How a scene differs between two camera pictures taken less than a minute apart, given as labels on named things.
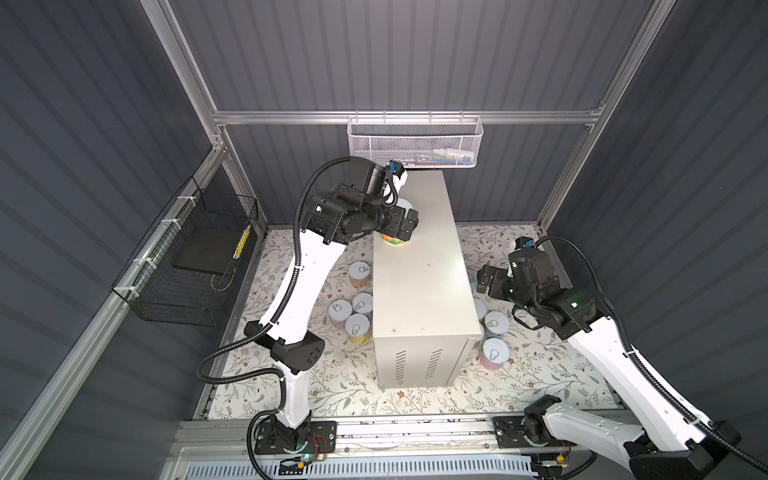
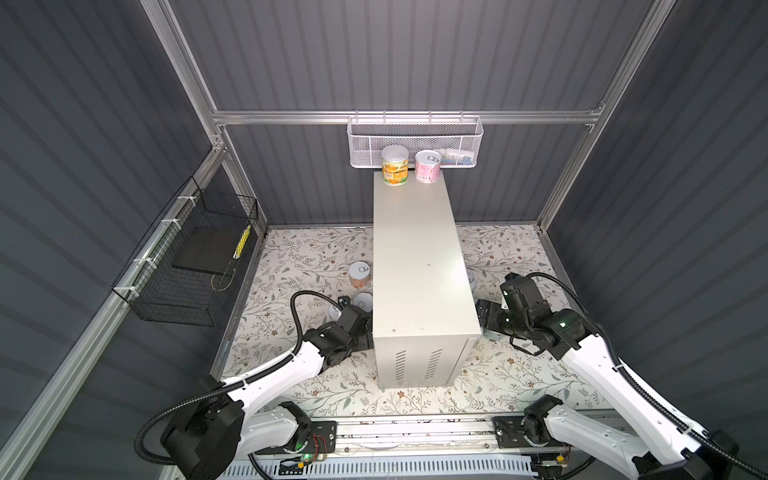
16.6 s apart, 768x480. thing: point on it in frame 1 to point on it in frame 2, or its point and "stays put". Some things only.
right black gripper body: (499, 284) to (495, 317)
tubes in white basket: (443, 157) stays put
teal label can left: (362, 302) stays put
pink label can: (494, 354) to (428, 166)
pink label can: (338, 312) stays put
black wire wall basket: (185, 268) stays put
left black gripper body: (390, 221) to (363, 342)
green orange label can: (392, 241) to (395, 165)
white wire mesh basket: (417, 141) stays put
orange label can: (358, 273) stays put
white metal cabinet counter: (426, 318) stays put
